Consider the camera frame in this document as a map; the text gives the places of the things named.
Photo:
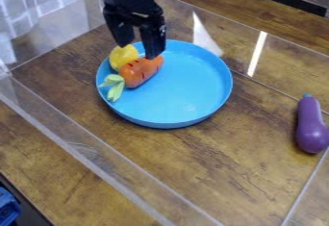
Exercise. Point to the clear acrylic enclosure wall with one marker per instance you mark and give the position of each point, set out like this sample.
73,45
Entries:
93,170

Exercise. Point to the yellow toy lemon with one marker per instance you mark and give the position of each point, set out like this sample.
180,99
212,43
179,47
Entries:
122,55

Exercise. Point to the round blue tray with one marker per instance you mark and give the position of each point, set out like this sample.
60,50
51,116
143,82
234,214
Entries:
183,94

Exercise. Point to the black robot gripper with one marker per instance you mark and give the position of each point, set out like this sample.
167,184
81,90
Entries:
123,13

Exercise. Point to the orange toy carrot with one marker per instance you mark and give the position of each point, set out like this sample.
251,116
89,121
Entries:
132,74

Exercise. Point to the purple toy eggplant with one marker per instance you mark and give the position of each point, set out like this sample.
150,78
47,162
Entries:
311,131

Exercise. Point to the blue object at corner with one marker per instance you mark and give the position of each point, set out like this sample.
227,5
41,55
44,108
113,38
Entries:
9,208

